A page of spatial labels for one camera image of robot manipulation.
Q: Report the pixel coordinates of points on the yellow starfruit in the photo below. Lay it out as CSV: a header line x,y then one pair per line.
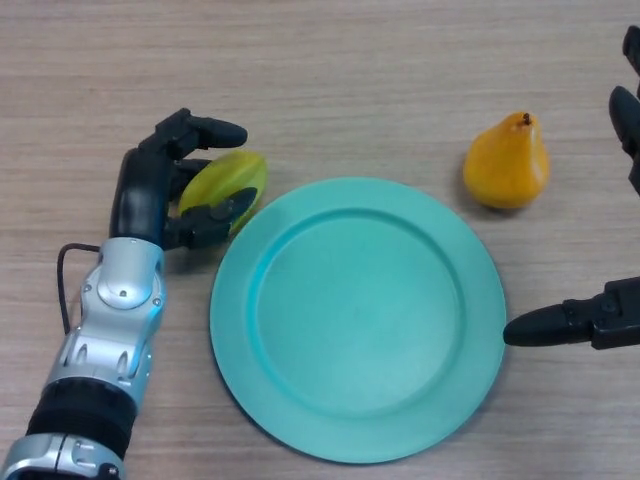
x,y
225,172

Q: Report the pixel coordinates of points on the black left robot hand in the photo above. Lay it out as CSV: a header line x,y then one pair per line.
x,y
140,195

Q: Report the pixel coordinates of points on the green round plate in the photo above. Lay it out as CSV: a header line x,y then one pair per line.
x,y
360,320

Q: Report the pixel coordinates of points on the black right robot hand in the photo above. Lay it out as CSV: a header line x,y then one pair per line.
x,y
615,320

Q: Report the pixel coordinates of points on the orange yellow pear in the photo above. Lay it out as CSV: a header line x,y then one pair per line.
x,y
505,165

